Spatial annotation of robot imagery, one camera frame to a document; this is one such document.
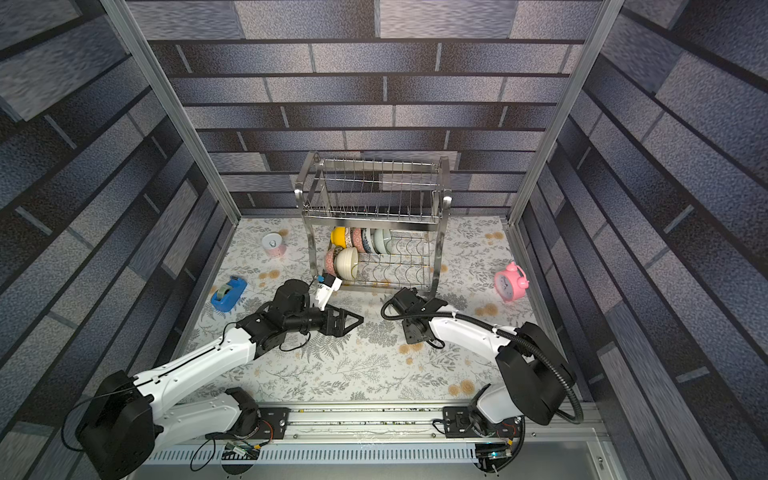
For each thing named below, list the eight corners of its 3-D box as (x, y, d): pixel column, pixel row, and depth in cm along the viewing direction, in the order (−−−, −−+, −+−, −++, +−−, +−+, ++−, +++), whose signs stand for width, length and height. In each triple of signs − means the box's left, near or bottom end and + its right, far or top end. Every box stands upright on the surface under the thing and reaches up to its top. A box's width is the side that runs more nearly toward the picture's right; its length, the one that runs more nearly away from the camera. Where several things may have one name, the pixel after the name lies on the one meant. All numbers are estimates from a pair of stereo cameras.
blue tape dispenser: (214, 308, 97) (207, 300, 92) (235, 282, 103) (229, 274, 99) (228, 313, 95) (221, 305, 91) (248, 287, 102) (242, 278, 98)
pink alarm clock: (499, 306, 97) (511, 287, 88) (493, 282, 103) (504, 262, 93) (516, 306, 97) (530, 287, 88) (509, 282, 103) (521, 262, 93)
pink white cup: (264, 258, 110) (258, 248, 105) (269, 241, 115) (264, 231, 110) (283, 258, 110) (278, 248, 105) (288, 242, 115) (283, 231, 110)
